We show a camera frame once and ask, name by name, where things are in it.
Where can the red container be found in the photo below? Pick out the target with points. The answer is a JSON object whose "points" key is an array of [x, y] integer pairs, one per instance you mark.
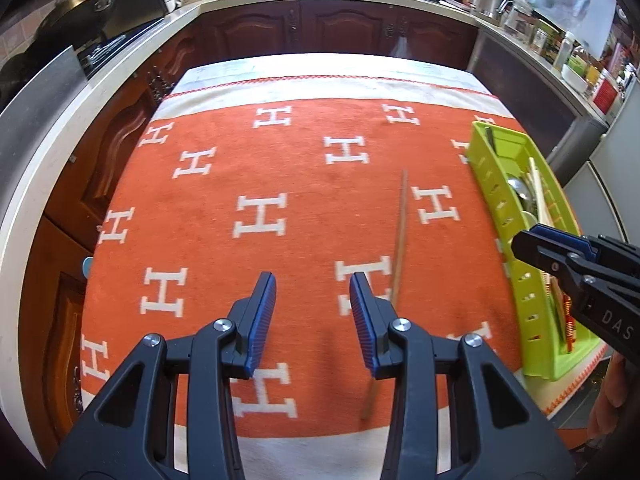
{"points": [[607, 92]]}

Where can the green plastic utensil tray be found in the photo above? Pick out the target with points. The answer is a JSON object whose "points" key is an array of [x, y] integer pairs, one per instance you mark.
{"points": [[550, 362]]}

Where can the light chopstick red band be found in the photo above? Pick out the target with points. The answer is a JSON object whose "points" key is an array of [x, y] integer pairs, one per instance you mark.
{"points": [[539, 190]]}

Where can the grey refrigerator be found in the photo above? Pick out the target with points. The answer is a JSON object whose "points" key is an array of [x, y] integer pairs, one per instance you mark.
{"points": [[607, 185]]}

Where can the white plastic bottle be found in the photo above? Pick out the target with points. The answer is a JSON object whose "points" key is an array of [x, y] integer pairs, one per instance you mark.
{"points": [[565, 50]]}

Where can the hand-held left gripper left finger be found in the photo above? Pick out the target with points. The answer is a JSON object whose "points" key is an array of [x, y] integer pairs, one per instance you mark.
{"points": [[260, 320]]}

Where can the white plastic bag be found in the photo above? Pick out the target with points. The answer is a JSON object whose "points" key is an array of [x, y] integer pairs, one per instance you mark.
{"points": [[402, 47]]}

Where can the brown wooden chopstick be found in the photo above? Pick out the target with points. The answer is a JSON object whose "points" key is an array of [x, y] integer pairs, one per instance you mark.
{"points": [[402, 210]]}

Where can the gas stove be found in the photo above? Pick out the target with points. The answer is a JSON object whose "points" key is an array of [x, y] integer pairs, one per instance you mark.
{"points": [[107, 47]]}

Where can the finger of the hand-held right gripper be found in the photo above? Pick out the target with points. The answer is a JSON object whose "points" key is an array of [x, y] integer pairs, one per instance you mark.
{"points": [[542, 255], [562, 241]]}

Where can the stainless steel soup spoon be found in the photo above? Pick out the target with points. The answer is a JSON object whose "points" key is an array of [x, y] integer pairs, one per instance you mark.
{"points": [[520, 189]]}

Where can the white bowl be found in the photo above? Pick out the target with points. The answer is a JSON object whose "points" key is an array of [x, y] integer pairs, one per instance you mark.
{"points": [[575, 75]]}

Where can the blue round knob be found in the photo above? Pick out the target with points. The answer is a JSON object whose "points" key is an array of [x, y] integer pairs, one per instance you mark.
{"points": [[87, 265]]}

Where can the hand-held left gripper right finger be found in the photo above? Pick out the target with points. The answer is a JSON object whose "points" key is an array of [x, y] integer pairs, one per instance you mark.
{"points": [[365, 320]]}

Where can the row of condiment jars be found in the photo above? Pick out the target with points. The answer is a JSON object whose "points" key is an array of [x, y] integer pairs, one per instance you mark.
{"points": [[547, 40]]}

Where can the orange patterned blanket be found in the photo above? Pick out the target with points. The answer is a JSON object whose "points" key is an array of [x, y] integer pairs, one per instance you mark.
{"points": [[300, 175]]}

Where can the glass pitcher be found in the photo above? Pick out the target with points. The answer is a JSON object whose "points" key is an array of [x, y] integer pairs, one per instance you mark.
{"points": [[517, 17]]}

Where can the person's right hand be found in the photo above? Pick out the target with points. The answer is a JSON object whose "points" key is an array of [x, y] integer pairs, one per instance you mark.
{"points": [[607, 405]]}

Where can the black wok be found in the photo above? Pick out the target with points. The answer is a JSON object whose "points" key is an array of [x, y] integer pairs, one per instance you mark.
{"points": [[80, 7]]}

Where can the pale table cover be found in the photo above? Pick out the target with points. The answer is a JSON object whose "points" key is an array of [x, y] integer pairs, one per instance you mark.
{"points": [[325, 67]]}

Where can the stainless steel cabinet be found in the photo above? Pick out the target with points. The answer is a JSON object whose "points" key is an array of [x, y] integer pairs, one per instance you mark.
{"points": [[530, 95]]}

